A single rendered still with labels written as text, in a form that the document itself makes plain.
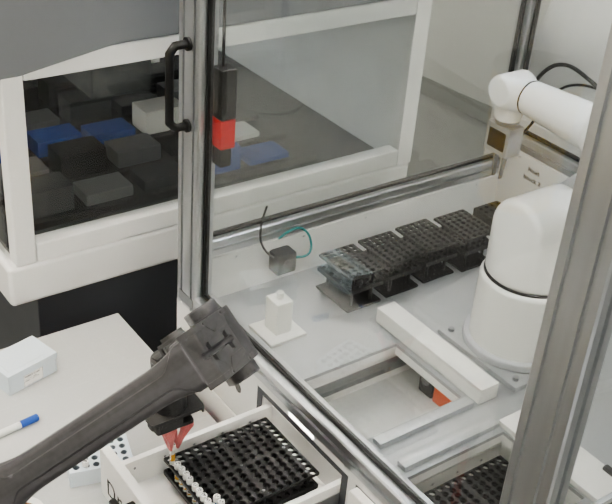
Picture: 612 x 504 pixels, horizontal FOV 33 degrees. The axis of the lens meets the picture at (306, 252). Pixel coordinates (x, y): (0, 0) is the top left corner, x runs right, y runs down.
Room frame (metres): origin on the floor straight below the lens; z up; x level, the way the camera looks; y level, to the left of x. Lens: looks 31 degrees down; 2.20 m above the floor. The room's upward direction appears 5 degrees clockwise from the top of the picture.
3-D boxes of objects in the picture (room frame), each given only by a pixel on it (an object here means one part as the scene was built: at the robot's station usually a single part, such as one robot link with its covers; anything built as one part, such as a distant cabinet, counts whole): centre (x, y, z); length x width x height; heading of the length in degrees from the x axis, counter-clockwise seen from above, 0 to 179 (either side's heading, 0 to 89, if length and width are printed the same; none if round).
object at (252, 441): (1.37, 0.08, 0.87); 0.22 x 0.18 x 0.06; 128
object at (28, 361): (1.75, 0.60, 0.79); 0.13 x 0.09 x 0.05; 142
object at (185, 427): (1.36, 0.21, 0.99); 0.07 x 0.07 x 0.09; 36
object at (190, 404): (1.36, 0.21, 1.06); 0.10 x 0.07 x 0.07; 126
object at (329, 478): (1.38, 0.08, 0.86); 0.40 x 0.26 x 0.06; 128
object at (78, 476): (1.48, 0.37, 0.78); 0.12 x 0.08 x 0.04; 112
